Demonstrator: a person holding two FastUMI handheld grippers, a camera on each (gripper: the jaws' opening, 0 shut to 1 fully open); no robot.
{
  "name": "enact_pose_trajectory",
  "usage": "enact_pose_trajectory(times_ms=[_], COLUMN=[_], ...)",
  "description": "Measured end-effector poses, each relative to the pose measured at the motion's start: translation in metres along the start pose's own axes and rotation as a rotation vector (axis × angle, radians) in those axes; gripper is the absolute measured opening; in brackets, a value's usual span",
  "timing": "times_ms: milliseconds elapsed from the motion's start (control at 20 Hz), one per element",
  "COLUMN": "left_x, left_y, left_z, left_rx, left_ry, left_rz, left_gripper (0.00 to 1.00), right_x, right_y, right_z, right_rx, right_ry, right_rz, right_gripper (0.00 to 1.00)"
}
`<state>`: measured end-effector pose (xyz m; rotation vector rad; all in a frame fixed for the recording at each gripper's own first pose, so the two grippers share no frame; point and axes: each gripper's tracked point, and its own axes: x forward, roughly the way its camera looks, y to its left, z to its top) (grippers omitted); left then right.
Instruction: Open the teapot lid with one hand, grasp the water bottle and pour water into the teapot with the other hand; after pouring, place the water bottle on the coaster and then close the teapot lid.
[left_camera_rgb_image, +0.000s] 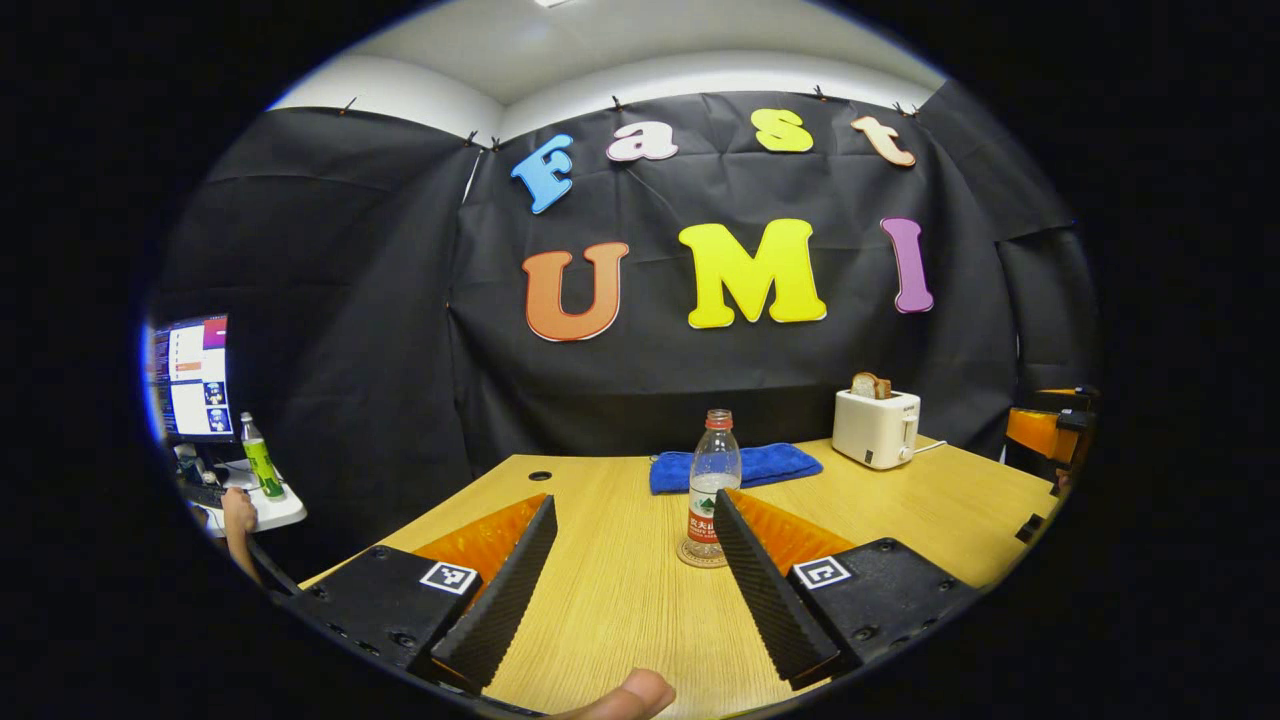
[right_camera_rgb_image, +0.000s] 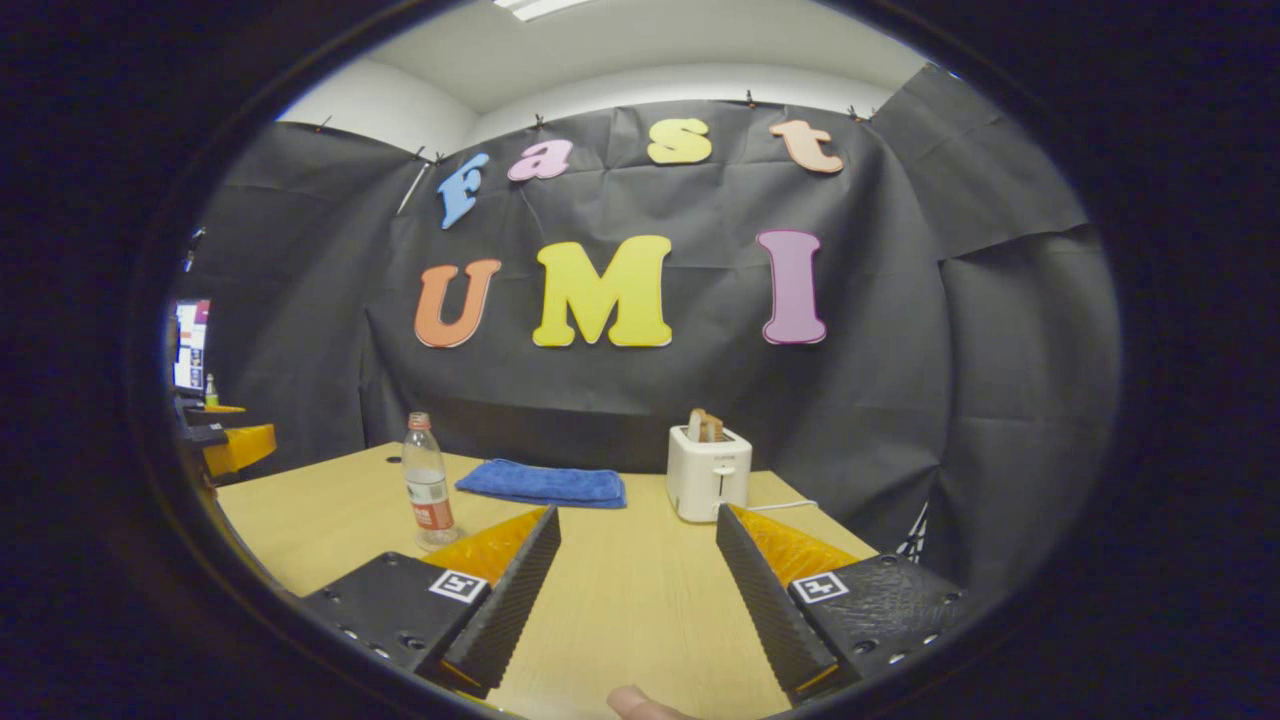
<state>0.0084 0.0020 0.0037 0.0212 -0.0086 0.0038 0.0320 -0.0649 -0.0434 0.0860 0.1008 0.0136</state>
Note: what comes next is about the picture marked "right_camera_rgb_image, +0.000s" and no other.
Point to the black backdrop cloth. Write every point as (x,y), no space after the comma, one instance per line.
(900,400)

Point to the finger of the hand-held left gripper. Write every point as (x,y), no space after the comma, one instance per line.
(205,436)
(205,417)

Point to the ceiling light panel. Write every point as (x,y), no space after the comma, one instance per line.
(535,7)

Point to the computer monitor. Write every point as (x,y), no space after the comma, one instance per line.
(190,345)

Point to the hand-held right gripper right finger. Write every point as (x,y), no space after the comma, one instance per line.
(765,610)

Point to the white toaster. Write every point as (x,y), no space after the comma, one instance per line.
(705,480)

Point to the green drink bottle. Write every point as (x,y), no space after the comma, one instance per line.
(211,393)

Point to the clear plastic water bottle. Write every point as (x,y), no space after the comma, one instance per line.
(428,490)

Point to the bread slice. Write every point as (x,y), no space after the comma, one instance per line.
(700,425)

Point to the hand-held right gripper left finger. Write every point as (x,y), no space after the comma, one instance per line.
(510,600)

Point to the blue folded towel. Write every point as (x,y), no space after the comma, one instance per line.
(550,485)

